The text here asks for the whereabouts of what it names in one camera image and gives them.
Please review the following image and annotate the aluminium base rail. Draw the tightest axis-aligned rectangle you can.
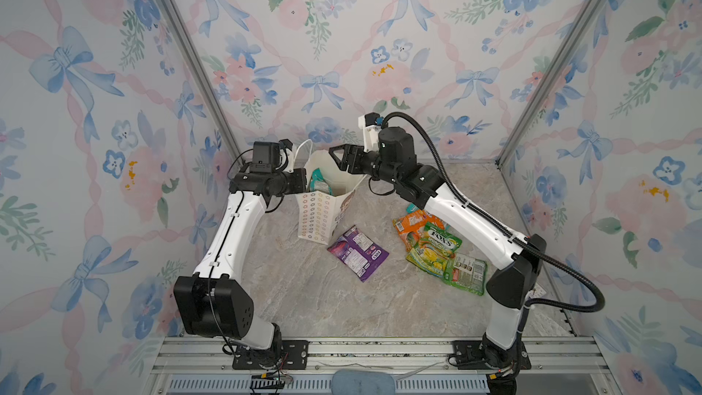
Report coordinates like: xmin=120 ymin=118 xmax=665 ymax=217
xmin=143 ymin=338 xmax=620 ymax=394

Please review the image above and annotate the purple Fox's candy packet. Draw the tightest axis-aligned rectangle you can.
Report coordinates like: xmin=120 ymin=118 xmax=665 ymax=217
xmin=327 ymin=226 xmax=389 ymax=283

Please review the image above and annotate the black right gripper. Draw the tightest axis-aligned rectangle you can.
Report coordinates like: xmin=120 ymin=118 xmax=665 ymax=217
xmin=331 ymin=141 xmax=401 ymax=187

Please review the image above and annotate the white printed paper bag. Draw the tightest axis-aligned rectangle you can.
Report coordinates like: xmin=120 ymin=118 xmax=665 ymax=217
xmin=294 ymin=139 xmax=365 ymax=244

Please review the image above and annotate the green Fox's spring tea packet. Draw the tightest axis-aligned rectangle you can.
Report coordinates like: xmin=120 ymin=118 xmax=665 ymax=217
xmin=406 ymin=223 xmax=463 ymax=277

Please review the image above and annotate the black corrugated cable conduit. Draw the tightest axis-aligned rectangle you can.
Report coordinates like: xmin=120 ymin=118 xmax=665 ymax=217
xmin=377 ymin=112 xmax=605 ymax=314

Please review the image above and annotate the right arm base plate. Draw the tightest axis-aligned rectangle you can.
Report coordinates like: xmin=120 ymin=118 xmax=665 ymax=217
xmin=448 ymin=339 xmax=532 ymax=372

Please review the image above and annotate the red green Fox's candy packet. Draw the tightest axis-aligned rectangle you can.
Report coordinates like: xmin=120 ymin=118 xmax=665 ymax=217
xmin=308 ymin=168 xmax=334 ymax=196

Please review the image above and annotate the orange Fox's candy packet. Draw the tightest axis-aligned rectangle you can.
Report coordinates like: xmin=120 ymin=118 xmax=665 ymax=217
xmin=392 ymin=210 xmax=446 ymax=252

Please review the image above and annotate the aluminium frame corner post right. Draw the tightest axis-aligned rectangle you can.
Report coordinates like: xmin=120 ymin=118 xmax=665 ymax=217
xmin=495 ymin=0 xmax=607 ymax=169

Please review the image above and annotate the aluminium frame corner post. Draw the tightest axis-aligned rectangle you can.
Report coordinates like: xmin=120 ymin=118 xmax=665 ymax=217
xmin=495 ymin=0 xmax=607 ymax=169
xmin=155 ymin=0 xmax=241 ymax=157

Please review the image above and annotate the blue grey cloth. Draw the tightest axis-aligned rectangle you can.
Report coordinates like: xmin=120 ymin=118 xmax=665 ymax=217
xmin=330 ymin=369 xmax=396 ymax=395

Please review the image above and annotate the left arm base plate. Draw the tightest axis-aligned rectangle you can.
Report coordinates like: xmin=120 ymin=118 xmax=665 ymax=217
xmin=232 ymin=340 xmax=310 ymax=371

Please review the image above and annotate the aluminium frame corner post left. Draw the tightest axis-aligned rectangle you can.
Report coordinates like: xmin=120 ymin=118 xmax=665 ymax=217
xmin=155 ymin=0 xmax=241 ymax=157

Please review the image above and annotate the green snack packet label side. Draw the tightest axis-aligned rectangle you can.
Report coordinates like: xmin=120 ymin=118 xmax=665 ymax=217
xmin=442 ymin=253 xmax=488 ymax=296

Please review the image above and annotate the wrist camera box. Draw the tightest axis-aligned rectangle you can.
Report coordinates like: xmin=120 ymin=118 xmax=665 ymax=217
xmin=358 ymin=113 xmax=383 ymax=152
xmin=250 ymin=139 xmax=294 ymax=174

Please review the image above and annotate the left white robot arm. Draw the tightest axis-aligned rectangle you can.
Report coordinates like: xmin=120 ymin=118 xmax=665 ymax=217
xmin=174 ymin=168 xmax=307 ymax=369

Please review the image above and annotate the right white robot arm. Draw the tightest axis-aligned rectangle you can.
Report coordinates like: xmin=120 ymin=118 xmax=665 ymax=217
xmin=329 ymin=127 xmax=540 ymax=372

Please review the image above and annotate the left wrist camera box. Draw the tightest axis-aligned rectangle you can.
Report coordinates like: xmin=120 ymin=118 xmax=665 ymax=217
xmin=250 ymin=139 xmax=294 ymax=174

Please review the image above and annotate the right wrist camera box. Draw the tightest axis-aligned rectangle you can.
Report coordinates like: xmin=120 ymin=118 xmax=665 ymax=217
xmin=358 ymin=113 xmax=383 ymax=152

